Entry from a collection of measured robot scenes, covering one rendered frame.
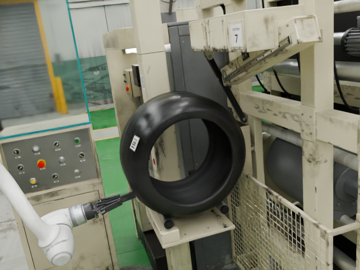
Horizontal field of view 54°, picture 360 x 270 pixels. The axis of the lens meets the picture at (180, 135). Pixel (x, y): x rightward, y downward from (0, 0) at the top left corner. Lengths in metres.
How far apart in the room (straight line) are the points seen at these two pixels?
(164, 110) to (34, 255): 1.40
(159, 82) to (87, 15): 8.90
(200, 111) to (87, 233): 1.27
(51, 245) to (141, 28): 1.07
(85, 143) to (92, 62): 8.39
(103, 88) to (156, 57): 8.84
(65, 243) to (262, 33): 1.09
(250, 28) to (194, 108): 0.41
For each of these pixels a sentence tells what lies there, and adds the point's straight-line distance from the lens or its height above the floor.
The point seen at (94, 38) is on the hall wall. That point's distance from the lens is 10.66.
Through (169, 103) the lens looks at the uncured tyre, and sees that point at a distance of 1.51.
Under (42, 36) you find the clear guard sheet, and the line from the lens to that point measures 2.19.
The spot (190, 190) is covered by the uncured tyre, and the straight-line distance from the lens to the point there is 1.90.
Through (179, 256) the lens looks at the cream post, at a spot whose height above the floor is 0.46.
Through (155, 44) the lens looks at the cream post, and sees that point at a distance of 1.84.
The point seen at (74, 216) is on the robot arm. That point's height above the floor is 1.02.
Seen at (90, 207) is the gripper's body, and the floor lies 1.04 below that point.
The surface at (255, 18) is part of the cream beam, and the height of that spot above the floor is 1.75.
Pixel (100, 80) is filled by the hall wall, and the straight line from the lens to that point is 10.63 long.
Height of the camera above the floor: 1.73
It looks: 16 degrees down
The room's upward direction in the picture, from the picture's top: 7 degrees counter-clockwise
